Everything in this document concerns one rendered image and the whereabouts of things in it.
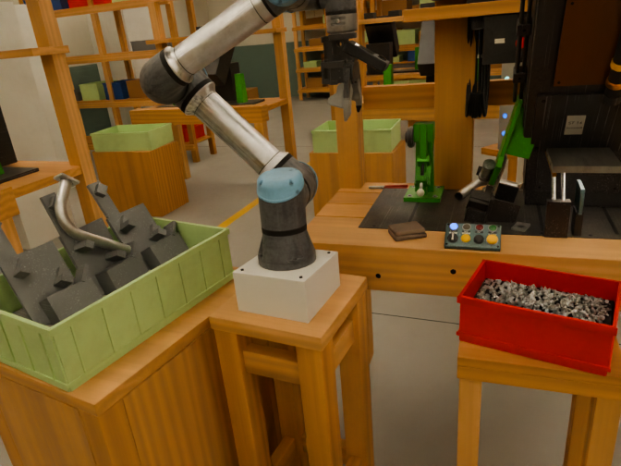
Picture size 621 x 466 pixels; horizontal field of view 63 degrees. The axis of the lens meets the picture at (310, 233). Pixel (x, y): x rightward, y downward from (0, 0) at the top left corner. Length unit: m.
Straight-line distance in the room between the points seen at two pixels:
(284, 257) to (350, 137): 0.92
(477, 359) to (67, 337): 0.92
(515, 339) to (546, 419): 1.13
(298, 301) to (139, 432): 0.51
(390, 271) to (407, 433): 0.85
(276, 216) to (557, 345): 0.68
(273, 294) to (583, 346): 0.69
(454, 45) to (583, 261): 0.88
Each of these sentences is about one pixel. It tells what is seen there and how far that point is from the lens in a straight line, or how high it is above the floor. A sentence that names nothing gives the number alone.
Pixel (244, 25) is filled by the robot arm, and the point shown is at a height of 1.53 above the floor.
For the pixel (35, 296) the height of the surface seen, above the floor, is 0.92.
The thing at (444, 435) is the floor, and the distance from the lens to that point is 2.19.
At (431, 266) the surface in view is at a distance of 1.50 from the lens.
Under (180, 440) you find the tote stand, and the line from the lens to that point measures 1.52.
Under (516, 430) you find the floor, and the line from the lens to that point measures 2.25.
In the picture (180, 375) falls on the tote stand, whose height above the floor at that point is 0.69.
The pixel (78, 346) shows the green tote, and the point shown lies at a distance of 1.29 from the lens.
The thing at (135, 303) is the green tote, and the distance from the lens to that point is 1.37.
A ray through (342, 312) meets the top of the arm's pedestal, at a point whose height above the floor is 0.84.
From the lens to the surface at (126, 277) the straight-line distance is 1.57.
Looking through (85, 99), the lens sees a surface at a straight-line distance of 7.90.
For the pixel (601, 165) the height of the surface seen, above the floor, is 1.13.
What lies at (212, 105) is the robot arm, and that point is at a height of 1.34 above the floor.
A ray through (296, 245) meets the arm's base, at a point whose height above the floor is 1.02.
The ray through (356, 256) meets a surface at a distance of 1.53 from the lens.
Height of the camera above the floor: 1.51
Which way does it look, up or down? 22 degrees down
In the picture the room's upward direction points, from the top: 5 degrees counter-clockwise
